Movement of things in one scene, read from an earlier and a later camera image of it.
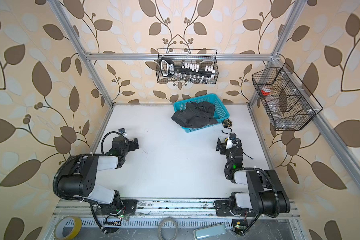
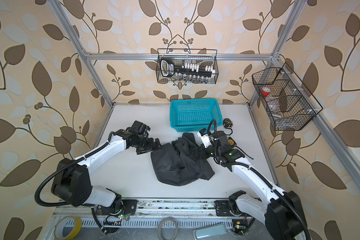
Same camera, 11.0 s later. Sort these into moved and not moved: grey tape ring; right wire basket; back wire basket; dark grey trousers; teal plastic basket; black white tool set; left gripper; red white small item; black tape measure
Moved: teal plastic basket; left gripper; dark grey trousers
Not moved: back wire basket; red white small item; right wire basket; grey tape ring; black white tool set; black tape measure
